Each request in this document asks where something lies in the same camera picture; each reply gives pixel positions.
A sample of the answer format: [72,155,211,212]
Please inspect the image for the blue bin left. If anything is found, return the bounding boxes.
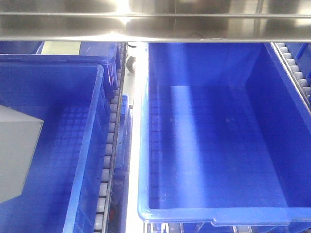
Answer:
[0,62,110,233]

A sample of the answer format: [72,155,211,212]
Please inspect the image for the gray square hollow base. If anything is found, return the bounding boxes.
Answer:
[0,105,44,203]

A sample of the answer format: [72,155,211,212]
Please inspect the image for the steel shelf beam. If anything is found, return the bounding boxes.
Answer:
[0,0,311,43]

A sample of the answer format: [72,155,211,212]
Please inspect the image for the large empty blue bin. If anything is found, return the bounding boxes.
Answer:
[138,43,311,227]

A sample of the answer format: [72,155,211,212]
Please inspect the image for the white roller conveyor strip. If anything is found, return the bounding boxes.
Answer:
[93,67,124,231]

